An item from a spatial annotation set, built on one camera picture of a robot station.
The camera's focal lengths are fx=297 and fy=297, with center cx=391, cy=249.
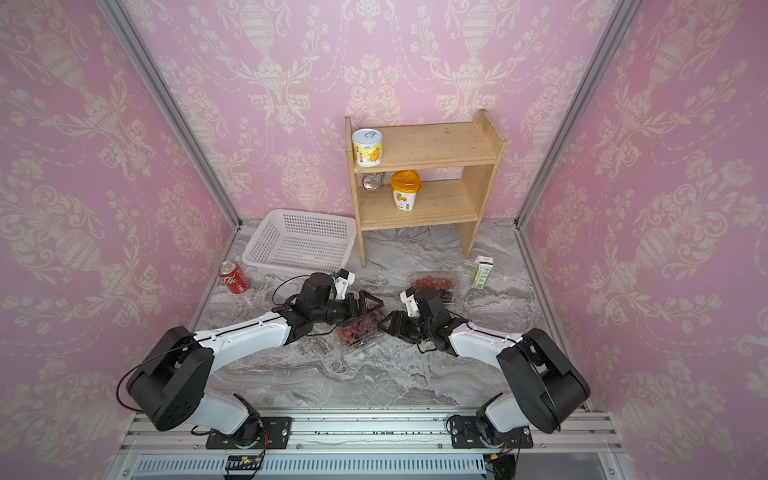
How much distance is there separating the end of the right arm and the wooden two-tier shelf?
28 centimetres

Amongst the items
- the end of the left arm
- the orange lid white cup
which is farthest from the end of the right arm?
the orange lid white cup

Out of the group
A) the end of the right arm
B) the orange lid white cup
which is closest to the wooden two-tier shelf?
the orange lid white cup

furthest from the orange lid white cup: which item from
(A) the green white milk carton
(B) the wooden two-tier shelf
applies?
(A) the green white milk carton

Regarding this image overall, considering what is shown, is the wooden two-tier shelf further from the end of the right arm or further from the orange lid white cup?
the end of the right arm

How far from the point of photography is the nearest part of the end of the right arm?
0.67 meters

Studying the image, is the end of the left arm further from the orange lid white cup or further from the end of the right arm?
the orange lid white cup

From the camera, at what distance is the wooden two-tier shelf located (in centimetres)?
76

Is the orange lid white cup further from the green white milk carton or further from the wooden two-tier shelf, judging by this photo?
the green white milk carton

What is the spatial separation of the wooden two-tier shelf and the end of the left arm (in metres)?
0.25

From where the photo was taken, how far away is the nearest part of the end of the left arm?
0.65m

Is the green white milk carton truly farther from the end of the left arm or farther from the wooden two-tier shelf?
the end of the left arm

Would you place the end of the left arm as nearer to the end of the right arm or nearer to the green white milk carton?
the end of the right arm
